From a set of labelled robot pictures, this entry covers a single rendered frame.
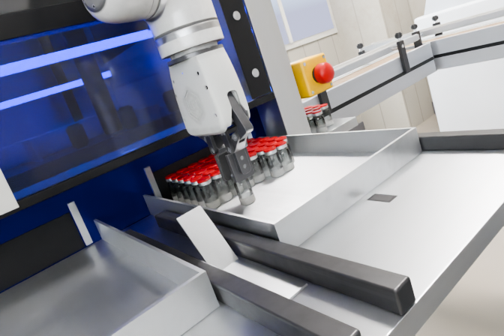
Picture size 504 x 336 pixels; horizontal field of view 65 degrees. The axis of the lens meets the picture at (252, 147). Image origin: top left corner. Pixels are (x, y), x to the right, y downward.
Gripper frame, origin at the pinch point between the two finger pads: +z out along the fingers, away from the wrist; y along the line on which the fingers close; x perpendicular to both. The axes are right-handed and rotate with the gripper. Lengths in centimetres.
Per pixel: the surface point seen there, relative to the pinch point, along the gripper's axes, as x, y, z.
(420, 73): 84, -21, 8
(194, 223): -11.8, 8.1, 1.3
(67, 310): -25.0, -0.7, 5.9
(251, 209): -1.4, 2.6, 5.9
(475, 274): 104, -30, 94
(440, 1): 246, -92, -6
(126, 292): -19.7, 3.5, 5.9
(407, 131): 16.8, 15.5, 2.6
